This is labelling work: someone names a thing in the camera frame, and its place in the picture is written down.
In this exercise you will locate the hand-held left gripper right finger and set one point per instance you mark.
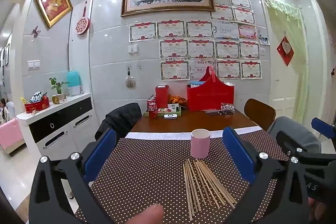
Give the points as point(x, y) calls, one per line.
point(237, 155)

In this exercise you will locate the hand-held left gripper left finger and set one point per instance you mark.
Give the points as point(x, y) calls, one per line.
point(101, 153)

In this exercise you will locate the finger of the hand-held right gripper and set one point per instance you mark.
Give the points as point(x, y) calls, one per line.
point(287, 141)
point(325, 127)

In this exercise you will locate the pink cup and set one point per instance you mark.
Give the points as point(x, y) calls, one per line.
point(200, 144)

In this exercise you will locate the bunch of wooden chopsticks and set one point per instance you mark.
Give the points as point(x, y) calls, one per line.
point(199, 182)

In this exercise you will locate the person's right hand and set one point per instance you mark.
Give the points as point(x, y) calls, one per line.
point(319, 212)

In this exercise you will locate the person's left hand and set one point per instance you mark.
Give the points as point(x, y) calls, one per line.
point(153, 214)

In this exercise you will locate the grey cloth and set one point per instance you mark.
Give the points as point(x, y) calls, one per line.
point(294, 127)

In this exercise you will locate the black jacket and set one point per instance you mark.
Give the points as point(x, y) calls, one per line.
point(119, 121)

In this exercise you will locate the wooden chair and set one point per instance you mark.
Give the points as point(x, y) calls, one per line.
point(258, 112)

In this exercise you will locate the white door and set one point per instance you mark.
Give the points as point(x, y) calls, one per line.
point(282, 98)

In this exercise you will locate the white sideboard cabinet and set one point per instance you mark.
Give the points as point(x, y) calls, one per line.
point(65, 121)

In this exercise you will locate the clear plastic bag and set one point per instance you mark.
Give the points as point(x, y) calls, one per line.
point(227, 108)

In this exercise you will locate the dark flat packets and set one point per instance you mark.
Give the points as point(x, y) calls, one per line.
point(214, 112)

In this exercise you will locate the brown polka dot table mat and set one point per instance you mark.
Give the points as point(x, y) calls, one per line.
point(147, 176)

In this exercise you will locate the white cloth strip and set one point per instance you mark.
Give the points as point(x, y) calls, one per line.
point(157, 134)

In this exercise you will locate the red gift basket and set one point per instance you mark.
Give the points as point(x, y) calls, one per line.
point(210, 98)

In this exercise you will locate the red soda can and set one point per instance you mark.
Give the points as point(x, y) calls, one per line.
point(152, 111)
point(151, 102)
point(153, 97)

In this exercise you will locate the small gold box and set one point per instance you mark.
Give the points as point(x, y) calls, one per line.
point(59, 98)

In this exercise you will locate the round white hanging ornament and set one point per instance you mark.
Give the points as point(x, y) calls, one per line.
point(130, 81)

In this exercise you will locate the small white device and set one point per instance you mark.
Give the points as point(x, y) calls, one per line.
point(170, 116)

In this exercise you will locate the red tin with snacks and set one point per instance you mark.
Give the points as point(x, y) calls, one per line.
point(36, 106)

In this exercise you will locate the green tray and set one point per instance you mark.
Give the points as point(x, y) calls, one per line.
point(169, 109)

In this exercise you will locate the orange snack bags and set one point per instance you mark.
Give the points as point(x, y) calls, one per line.
point(177, 100)

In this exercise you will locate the small green plant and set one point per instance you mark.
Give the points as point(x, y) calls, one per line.
point(57, 83)

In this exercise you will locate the tall red box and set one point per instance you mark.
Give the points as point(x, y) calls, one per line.
point(162, 96)

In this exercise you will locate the red diamond door decoration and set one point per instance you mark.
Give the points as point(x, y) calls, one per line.
point(285, 50)

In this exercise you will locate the pink sofa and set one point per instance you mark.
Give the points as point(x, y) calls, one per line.
point(11, 133)

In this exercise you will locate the green curtain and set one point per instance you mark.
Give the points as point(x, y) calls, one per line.
point(286, 24)

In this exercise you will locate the group of award certificates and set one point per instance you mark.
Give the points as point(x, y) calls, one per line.
point(199, 50)

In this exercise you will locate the red round paddle ornament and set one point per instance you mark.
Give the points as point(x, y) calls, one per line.
point(82, 24)

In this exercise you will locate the gold framed red picture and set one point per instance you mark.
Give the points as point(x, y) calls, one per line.
point(53, 2)

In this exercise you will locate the small wall photo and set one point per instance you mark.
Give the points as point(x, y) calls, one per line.
point(264, 40)

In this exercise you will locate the white double wall switch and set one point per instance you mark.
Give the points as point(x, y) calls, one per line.
point(132, 49)

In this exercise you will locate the white wide wall switch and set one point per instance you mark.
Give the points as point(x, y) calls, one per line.
point(33, 64)

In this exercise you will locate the butterfly wall decoration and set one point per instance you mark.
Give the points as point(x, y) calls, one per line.
point(35, 31)

